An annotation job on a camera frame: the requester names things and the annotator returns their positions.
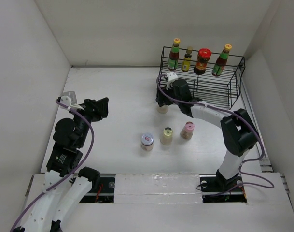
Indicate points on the yellow cap chili sauce bottle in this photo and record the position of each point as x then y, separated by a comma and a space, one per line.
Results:
174, 55

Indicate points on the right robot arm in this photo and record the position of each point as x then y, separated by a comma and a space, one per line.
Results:
238, 132

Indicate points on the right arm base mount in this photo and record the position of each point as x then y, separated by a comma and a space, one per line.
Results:
215, 191

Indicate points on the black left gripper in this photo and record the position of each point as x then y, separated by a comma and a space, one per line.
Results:
98, 108

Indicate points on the pink lid spice shaker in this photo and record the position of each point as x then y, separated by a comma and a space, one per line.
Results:
188, 130

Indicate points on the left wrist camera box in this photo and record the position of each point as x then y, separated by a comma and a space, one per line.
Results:
68, 101

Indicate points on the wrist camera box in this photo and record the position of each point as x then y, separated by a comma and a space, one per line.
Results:
68, 101
170, 77

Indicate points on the black cap spice shaker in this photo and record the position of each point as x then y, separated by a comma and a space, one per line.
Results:
163, 109

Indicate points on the white lid jar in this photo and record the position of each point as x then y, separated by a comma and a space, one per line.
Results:
147, 141

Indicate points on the red lid chili jar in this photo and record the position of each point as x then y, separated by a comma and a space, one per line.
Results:
203, 57

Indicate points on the green label sauce bottle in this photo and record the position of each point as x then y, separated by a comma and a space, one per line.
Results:
221, 61

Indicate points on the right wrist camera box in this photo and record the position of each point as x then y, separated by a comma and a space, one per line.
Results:
170, 77

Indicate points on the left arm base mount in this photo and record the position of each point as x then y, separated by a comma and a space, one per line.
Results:
103, 192

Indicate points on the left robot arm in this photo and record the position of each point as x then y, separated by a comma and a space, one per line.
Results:
66, 182

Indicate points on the small yellow oil bottle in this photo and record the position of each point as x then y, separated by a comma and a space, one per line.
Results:
187, 59

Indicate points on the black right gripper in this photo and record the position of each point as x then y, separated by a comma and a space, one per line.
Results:
159, 99

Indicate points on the yellow lid spice shaker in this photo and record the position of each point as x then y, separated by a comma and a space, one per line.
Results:
167, 136

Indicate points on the black wire rack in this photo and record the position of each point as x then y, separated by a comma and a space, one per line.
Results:
221, 91

